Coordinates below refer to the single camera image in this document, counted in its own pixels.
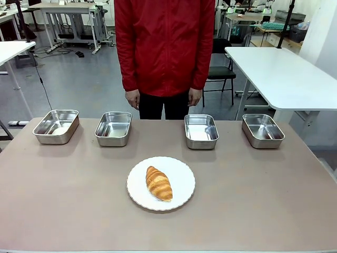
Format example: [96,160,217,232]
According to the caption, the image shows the person's right hand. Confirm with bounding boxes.
[124,89,141,111]

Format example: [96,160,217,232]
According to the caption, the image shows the person's left hand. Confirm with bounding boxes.
[188,88,203,108]

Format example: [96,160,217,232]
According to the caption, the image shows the rectangular stainless steel container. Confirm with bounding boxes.
[94,111,133,147]
[241,113,286,150]
[184,114,220,150]
[32,109,80,145]

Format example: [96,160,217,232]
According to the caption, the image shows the black folding chair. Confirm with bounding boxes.
[202,38,237,108]

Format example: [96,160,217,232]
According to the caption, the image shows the person in red jacket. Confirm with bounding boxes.
[114,0,216,121]

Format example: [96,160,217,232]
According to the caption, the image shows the golden brown croissant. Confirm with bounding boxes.
[145,166,174,202]

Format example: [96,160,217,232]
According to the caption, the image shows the white scalloped plate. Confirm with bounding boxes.
[126,156,196,212]

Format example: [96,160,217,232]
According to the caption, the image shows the white side table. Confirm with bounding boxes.
[224,46,337,128]

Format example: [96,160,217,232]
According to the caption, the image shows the white power strip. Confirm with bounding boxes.
[45,43,62,54]

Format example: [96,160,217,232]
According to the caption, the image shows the wooden workbench with items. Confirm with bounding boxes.
[225,12,280,47]

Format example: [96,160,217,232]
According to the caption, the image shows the grey storage crate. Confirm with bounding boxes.
[289,22,309,44]

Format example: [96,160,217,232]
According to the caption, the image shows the white desk with metal legs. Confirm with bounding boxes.
[0,41,36,121]

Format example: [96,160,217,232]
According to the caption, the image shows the black cable on floor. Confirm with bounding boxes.
[31,51,53,111]

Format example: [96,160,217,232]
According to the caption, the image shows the grey workbench with frame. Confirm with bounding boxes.
[28,0,109,55]

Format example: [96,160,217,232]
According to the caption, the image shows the black camera stand pole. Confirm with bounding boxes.
[14,0,34,44]

